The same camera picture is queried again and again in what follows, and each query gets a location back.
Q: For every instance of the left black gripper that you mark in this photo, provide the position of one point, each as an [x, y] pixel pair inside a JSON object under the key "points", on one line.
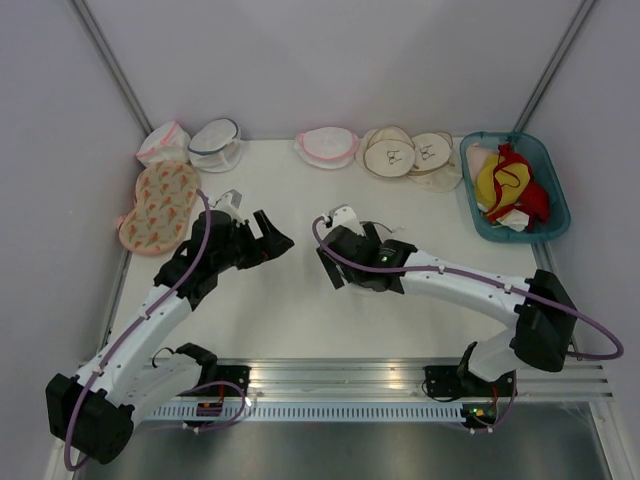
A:
{"points": [[276, 242]]}

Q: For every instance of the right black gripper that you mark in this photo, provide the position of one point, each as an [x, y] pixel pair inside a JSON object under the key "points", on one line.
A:
{"points": [[332, 270]]}

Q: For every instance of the blue-trimmed white mesh laundry bag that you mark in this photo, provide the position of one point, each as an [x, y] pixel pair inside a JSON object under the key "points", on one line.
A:
{"points": [[380, 230]]}

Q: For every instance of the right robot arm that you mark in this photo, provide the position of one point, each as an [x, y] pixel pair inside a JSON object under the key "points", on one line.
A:
{"points": [[536, 312]]}

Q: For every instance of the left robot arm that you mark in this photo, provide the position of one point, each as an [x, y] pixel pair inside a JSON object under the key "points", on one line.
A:
{"points": [[95, 411]]}

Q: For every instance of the pink-trimmed round mesh bag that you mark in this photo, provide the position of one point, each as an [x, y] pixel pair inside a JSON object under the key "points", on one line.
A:
{"points": [[328, 148]]}

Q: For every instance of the blue-trimmed cylindrical mesh bag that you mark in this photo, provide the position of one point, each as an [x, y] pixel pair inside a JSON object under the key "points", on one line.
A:
{"points": [[217, 148]]}

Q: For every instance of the floral beige laundry bag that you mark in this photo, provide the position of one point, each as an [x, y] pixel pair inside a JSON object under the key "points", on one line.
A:
{"points": [[164, 196]]}

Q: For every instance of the beige bra-print laundry bag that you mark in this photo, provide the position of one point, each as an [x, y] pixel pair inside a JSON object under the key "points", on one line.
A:
{"points": [[386, 152]]}

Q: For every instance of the pink-trimmed crumpled mesh bag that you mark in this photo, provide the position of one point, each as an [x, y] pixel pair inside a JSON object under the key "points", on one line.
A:
{"points": [[167, 142]]}

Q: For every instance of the pale pink bra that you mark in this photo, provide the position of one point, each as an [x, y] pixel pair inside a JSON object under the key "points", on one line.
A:
{"points": [[476, 156]]}

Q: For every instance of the red bra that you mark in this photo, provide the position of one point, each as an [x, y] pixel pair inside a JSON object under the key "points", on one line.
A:
{"points": [[535, 199]]}

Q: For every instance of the yellow bra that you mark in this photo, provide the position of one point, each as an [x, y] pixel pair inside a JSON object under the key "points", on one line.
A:
{"points": [[500, 182]]}

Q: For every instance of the white garment in basket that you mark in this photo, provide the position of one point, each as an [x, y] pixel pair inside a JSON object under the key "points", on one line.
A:
{"points": [[508, 216]]}

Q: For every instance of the teal plastic basket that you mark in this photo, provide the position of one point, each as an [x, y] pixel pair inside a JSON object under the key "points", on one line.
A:
{"points": [[537, 155]]}

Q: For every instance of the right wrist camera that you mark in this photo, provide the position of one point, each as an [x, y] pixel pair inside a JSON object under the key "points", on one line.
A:
{"points": [[344, 216]]}

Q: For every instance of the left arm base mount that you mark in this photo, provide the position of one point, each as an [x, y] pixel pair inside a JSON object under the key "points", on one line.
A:
{"points": [[219, 378]]}

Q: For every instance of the left side aluminium rail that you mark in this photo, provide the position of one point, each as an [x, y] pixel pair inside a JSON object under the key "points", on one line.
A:
{"points": [[114, 298]]}

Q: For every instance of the white slotted cable duct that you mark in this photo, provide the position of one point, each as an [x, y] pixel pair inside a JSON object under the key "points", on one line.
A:
{"points": [[263, 411]]}

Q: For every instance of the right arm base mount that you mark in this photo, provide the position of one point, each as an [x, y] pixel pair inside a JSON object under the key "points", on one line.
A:
{"points": [[449, 383]]}

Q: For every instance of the left aluminium frame post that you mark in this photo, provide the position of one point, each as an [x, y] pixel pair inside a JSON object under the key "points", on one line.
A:
{"points": [[101, 45]]}

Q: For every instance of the aluminium frame post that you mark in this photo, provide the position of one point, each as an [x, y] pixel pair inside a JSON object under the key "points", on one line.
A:
{"points": [[560, 54], [101, 45]]}

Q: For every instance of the right aluminium frame post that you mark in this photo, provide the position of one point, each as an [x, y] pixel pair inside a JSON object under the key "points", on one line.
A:
{"points": [[560, 54]]}

